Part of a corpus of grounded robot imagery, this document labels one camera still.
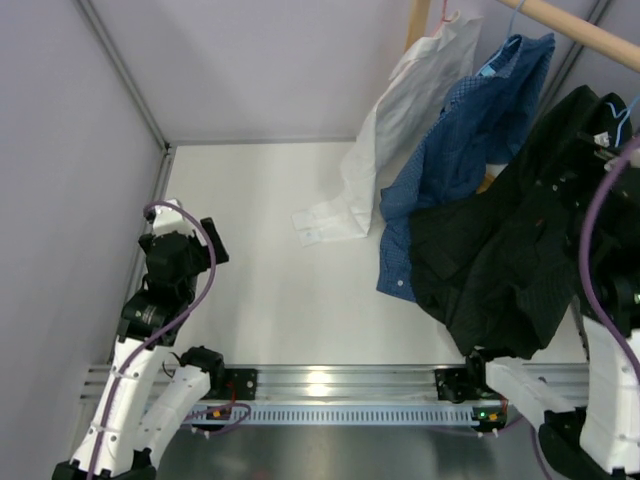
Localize black pinstripe shirt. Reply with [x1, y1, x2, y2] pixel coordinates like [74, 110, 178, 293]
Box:
[409, 85, 632, 359]

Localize light blue wire hanger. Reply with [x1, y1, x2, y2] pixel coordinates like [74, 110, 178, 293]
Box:
[606, 95, 640, 147]

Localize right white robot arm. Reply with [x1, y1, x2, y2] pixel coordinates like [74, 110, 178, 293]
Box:
[465, 160, 639, 479]

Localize white shirt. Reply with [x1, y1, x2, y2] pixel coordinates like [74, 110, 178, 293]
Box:
[292, 11, 483, 246]

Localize blue checked shirt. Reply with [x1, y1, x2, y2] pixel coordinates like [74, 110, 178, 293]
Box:
[376, 34, 555, 301]

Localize blue hanger holding blue shirt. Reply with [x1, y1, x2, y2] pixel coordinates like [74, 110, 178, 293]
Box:
[476, 0, 525, 77]

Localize wooden clothes rack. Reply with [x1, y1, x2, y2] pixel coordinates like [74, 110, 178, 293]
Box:
[402, 0, 640, 196]

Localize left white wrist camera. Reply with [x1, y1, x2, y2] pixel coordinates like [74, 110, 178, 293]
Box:
[144, 199, 195, 237]

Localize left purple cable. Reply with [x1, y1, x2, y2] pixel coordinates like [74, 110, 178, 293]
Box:
[89, 199, 251, 480]

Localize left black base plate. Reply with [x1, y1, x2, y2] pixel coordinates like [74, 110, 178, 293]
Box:
[218, 368, 258, 402]

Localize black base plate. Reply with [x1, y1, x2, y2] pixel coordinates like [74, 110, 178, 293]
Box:
[434, 367, 481, 404]
[218, 368, 258, 402]

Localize aluminium mounting rail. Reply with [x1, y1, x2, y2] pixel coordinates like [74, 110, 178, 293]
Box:
[80, 364, 588, 404]

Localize grey slotted cable duct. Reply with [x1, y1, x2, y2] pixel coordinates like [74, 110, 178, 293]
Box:
[184, 403, 503, 427]

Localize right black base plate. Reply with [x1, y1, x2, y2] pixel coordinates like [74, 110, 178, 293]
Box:
[434, 367, 481, 404]

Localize pink wire hanger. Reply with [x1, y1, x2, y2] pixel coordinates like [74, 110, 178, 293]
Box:
[433, 0, 459, 36]

